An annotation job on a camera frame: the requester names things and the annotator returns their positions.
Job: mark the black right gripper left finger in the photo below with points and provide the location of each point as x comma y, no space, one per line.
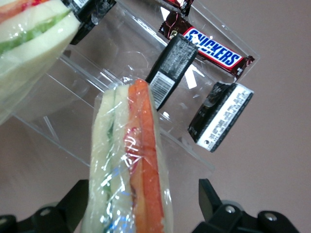
63,213

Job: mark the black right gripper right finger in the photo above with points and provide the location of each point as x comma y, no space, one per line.
211,208

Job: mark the Snickers chocolate bar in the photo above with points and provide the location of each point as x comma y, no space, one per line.
213,52
179,4

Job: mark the small black box with barcode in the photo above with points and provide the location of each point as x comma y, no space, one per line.
85,21
218,119
170,68

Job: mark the triangle sandwich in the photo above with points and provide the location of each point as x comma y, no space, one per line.
145,157
36,48

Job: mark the clear acrylic stepped shelf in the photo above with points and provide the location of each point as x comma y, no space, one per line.
109,60

